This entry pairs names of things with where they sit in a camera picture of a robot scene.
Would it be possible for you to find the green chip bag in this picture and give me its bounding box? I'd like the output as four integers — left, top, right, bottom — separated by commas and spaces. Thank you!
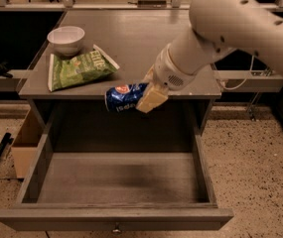
48, 45, 119, 92

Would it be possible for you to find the cardboard box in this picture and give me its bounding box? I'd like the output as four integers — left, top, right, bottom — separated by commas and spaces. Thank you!
11, 110, 43, 179

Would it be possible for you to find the white ceramic bowl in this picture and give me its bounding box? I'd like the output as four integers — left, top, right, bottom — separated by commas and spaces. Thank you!
47, 26, 85, 57

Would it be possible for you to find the blue pepsi can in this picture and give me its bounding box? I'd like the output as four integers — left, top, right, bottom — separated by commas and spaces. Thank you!
104, 83, 147, 113

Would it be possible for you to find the metal drawer knob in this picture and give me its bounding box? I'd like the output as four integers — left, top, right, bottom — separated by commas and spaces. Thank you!
111, 226, 122, 234

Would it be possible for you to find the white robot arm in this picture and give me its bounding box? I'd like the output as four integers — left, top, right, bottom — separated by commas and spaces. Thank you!
136, 0, 283, 113

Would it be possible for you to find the open grey top drawer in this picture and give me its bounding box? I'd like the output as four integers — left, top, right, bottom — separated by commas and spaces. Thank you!
0, 100, 234, 232

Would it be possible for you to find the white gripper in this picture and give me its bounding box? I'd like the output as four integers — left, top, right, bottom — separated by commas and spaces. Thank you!
136, 45, 196, 113

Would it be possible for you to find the white cable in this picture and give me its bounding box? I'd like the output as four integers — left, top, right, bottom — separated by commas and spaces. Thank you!
219, 55, 255, 91

